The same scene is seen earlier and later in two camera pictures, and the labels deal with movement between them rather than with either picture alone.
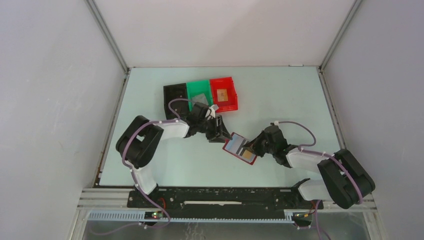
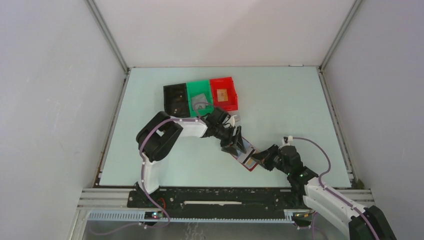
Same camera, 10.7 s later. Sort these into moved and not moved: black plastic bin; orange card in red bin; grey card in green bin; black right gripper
Moved: black right gripper
Not moved: orange card in red bin; grey card in green bin; black plastic bin
